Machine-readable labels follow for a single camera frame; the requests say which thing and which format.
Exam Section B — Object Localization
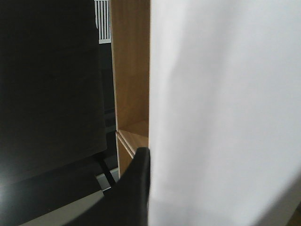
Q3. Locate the wooden shelf unit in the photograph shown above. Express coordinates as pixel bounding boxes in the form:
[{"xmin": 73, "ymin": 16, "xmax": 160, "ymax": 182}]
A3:
[{"xmin": 110, "ymin": 0, "xmax": 151, "ymax": 175}]

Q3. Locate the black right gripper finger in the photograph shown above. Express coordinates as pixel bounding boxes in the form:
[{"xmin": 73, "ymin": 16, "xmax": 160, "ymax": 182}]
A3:
[{"xmin": 66, "ymin": 147, "xmax": 151, "ymax": 226}]

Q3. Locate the white ceiling air vent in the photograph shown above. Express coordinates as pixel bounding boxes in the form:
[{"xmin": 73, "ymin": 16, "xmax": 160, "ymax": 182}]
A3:
[{"xmin": 94, "ymin": 0, "xmax": 111, "ymax": 44}]

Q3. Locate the white paper sheet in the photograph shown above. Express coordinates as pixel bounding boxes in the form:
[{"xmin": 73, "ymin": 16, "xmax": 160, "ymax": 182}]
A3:
[{"xmin": 148, "ymin": 0, "xmax": 301, "ymax": 226}]

